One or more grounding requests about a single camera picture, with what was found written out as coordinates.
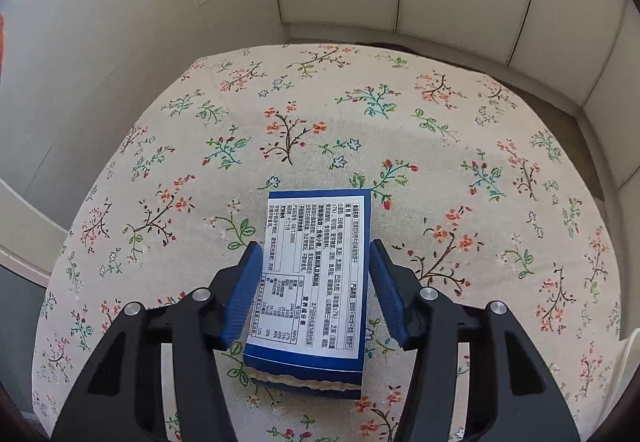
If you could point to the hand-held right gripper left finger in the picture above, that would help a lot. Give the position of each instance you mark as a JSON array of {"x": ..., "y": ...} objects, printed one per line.
[{"x": 245, "y": 297}]

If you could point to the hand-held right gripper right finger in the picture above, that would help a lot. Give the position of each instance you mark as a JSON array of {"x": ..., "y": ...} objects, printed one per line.
[{"x": 387, "y": 297}]

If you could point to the blue cardboard box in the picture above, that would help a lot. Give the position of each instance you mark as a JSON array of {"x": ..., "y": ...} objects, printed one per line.
[{"x": 310, "y": 262}]

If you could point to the white plastic bin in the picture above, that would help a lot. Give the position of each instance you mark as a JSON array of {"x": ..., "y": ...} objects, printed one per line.
[{"x": 631, "y": 352}]

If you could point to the floral tablecloth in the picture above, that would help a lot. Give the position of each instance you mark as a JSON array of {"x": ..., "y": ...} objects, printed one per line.
[{"x": 350, "y": 136}]

